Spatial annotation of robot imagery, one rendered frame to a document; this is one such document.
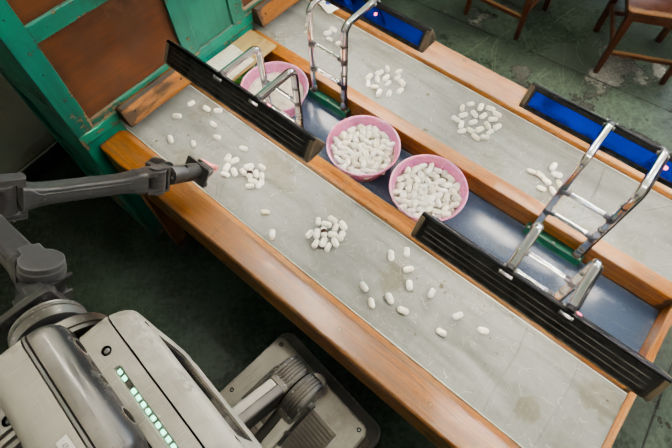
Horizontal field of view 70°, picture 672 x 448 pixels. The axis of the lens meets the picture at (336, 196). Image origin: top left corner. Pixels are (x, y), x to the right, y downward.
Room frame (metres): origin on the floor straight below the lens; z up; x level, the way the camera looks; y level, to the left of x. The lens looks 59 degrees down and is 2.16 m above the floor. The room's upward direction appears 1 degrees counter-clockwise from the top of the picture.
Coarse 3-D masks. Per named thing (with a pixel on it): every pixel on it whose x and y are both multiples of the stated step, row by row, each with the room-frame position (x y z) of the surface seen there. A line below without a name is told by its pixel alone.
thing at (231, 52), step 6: (228, 48) 1.53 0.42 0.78; (234, 48) 1.53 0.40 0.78; (222, 54) 1.49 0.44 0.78; (228, 54) 1.49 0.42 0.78; (234, 54) 1.49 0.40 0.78; (210, 60) 1.46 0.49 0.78; (216, 60) 1.46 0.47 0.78; (222, 60) 1.46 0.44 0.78; (228, 60) 1.46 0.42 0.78; (246, 60) 1.46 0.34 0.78; (252, 60) 1.45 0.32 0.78; (216, 66) 1.43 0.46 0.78; (222, 66) 1.43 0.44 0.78; (240, 66) 1.42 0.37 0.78; (246, 66) 1.42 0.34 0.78; (234, 72) 1.39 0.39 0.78
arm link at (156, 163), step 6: (156, 156) 0.89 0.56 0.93; (150, 162) 0.86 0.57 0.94; (156, 162) 0.86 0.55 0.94; (162, 162) 0.85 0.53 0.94; (168, 162) 0.86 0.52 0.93; (150, 168) 0.79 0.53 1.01; (156, 168) 0.79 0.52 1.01; (162, 168) 0.79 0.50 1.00; (168, 168) 0.80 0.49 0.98; (168, 174) 0.79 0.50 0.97; (168, 180) 0.78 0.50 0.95; (168, 186) 0.77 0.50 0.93
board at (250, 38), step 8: (248, 32) 1.62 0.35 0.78; (240, 40) 1.57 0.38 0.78; (248, 40) 1.57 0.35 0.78; (256, 40) 1.57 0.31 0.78; (264, 40) 1.57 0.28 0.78; (240, 48) 1.53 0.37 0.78; (264, 48) 1.52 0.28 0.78; (272, 48) 1.52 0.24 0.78; (264, 56) 1.49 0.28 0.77; (240, 72) 1.39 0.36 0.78
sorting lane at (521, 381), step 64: (128, 128) 1.16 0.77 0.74; (192, 128) 1.15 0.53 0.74; (256, 192) 0.86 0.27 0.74; (320, 192) 0.86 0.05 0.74; (320, 256) 0.62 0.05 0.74; (384, 256) 0.61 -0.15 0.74; (384, 320) 0.41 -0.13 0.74; (448, 320) 0.40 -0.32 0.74; (512, 320) 0.40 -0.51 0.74; (448, 384) 0.22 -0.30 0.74; (512, 384) 0.22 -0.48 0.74; (576, 384) 0.22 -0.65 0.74
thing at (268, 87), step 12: (252, 48) 1.15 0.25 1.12; (240, 60) 1.10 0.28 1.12; (228, 72) 1.06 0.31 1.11; (264, 72) 1.16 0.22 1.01; (288, 72) 1.04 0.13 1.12; (264, 84) 1.16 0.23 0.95; (276, 84) 1.00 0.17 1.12; (264, 96) 0.96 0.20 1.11; (288, 96) 1.09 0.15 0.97; (276, 108) 1.14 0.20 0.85; (300, 108) 1.06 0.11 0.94; (300, 120) 1.06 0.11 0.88
